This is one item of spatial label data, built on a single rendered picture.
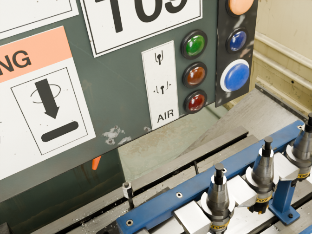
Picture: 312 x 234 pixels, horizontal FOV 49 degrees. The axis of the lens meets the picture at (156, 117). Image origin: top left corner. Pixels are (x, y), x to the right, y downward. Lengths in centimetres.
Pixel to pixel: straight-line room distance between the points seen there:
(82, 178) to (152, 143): 48
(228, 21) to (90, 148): 17
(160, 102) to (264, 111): 118
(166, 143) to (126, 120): 137
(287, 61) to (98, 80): 115
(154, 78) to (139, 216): 41
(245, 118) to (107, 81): 123
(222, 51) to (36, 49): 17
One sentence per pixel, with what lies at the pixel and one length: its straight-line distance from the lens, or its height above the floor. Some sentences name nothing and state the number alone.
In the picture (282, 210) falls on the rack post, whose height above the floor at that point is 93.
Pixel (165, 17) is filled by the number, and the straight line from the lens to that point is 28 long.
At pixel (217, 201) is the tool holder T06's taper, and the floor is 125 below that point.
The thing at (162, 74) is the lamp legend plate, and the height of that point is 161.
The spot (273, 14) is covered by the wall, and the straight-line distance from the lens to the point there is 136.
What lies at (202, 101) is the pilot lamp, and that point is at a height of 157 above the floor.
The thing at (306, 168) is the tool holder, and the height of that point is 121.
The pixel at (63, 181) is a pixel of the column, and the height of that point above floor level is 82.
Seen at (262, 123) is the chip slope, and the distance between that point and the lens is 145.
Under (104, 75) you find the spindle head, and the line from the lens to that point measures 28.
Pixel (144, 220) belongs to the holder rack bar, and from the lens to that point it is 66.
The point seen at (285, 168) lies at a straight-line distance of 76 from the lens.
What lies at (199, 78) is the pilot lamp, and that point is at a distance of 32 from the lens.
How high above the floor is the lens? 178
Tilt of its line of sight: 41 degrees down
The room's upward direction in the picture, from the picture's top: 7 degrees counter-clockwise
